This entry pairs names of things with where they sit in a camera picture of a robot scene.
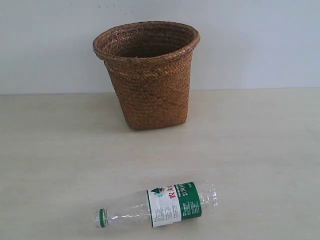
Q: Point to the clear plastic bottle green label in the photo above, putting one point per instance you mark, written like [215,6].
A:
[159,206]

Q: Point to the brown woven wicker basket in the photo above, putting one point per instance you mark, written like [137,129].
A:
[149,65]

